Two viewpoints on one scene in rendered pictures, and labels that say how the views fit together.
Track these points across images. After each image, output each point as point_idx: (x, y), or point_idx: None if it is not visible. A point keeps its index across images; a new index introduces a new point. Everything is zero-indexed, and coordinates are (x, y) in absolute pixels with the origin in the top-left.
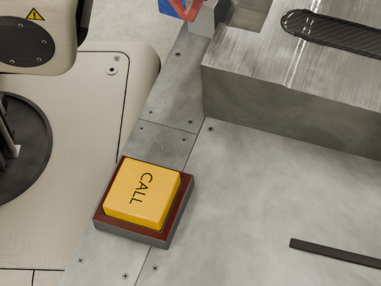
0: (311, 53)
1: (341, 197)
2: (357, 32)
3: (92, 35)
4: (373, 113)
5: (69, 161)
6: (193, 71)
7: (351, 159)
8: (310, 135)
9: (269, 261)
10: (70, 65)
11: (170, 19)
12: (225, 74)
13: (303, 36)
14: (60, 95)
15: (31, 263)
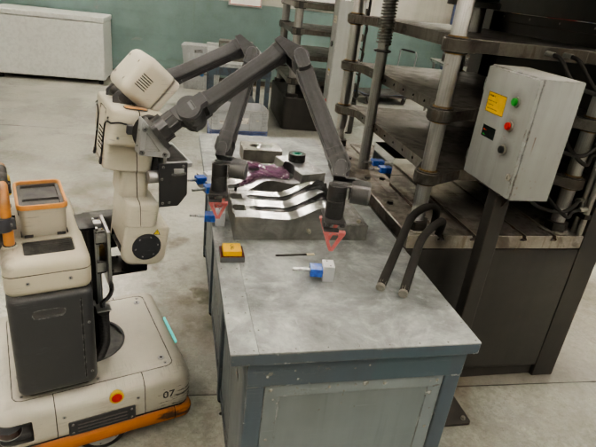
0: (262, 212)
1: (282, 247)
2: (270, 208)
3: None
4: (284, 220)
5: (135, 334)
6: (223, 232)
7: (279, 240)
8: (267, 236)
9: (272, 259)
10: (163, 256)
11: None
12: (242, 218)
13: (257, 209)
14: (116, 315)
15: (138, 370)
